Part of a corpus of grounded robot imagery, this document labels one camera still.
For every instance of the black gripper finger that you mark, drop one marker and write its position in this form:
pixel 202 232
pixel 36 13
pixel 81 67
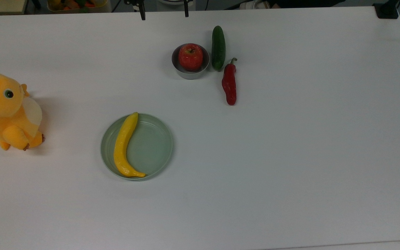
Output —
pixel 186 9

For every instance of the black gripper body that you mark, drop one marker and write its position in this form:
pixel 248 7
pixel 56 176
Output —
pixel 131 2

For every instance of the red chili pepper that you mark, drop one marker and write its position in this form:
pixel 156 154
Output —
pixel 229 85

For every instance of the green plastic plate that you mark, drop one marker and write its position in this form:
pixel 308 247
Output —
pixel 151 146

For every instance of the red apple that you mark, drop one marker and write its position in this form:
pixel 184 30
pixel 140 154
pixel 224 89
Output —
pixel 190 57

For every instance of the green cucumber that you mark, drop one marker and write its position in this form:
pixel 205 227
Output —
pixel 218 47

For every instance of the box of colourful items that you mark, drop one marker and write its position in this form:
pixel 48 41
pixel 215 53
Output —
pixel 76 5

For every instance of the small metal bowl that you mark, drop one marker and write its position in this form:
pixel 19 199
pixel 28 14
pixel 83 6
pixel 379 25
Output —
pixel 189 74

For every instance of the white crumpled cloth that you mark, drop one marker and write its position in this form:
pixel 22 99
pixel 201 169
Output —
pixel 253 5

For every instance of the beige wooden board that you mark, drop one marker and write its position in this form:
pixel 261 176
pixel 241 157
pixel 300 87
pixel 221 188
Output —
pixel 0 5

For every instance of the yellow banana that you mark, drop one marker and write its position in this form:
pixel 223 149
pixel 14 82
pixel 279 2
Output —
pixel 123 142

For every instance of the yellow plush toy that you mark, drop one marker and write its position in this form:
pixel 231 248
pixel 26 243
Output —
pixel 5 111

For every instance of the black table clamp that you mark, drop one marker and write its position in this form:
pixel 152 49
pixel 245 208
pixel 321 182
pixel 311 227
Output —
pixel 386 10

